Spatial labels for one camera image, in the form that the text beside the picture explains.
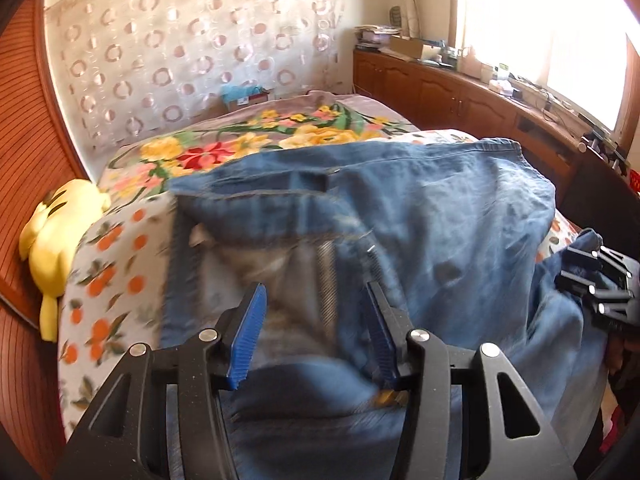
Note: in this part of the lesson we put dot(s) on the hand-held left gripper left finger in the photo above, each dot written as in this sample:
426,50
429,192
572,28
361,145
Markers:
247,332

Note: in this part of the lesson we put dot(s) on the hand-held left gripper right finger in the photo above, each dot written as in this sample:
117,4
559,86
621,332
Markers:
384,345

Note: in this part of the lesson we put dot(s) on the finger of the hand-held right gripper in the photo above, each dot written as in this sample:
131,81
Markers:
597,260
595,295

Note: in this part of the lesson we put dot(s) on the blue denim pants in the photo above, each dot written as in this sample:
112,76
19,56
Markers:
450,220

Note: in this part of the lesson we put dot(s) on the person's right hand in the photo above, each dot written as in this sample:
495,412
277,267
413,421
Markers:
622,360

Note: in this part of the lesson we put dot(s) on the orange fruit print bedsheet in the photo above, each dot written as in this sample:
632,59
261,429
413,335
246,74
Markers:
110,290

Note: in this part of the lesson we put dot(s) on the floral blanket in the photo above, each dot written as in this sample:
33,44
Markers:
250,145

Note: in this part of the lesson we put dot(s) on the yellow plush toy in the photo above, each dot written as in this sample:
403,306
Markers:
55,240

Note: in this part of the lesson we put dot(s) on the low wooden cabinet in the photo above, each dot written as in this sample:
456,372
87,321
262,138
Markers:
450,95

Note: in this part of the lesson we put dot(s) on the cardboard box with blue cloth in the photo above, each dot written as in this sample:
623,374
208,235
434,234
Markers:
245,95

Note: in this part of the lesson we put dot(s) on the window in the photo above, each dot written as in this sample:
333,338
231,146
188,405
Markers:
540,25

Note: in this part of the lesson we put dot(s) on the open cardboard box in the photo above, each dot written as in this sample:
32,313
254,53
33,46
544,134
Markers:
412,47

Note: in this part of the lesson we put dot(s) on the pile of papers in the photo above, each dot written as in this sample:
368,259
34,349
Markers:
375,37

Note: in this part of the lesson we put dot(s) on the circle pattern wall cloth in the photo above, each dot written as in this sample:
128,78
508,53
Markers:
190,45

